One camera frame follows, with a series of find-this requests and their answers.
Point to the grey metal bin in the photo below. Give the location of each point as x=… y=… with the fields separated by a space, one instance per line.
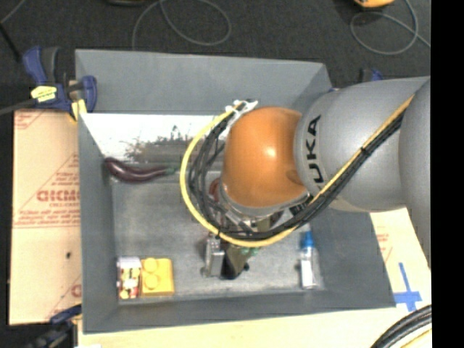
x=152 y=209

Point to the white and red small box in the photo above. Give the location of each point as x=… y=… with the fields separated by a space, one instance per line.
x=128 y=277

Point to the clear plastic bottle, blue cap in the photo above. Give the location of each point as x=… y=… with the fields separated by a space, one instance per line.
x=309 y=263

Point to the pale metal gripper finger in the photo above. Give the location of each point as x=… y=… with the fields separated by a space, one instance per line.
x=213 y=244
x=216 y=264

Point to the brown cardboard board, red print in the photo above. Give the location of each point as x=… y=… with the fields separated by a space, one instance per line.
x=43 y=180

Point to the yellow toy building block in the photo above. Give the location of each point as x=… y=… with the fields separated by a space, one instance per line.
x=157 y=277

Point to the dark purple curved toy vegetable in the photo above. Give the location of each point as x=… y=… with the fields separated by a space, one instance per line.
x=134 y=172

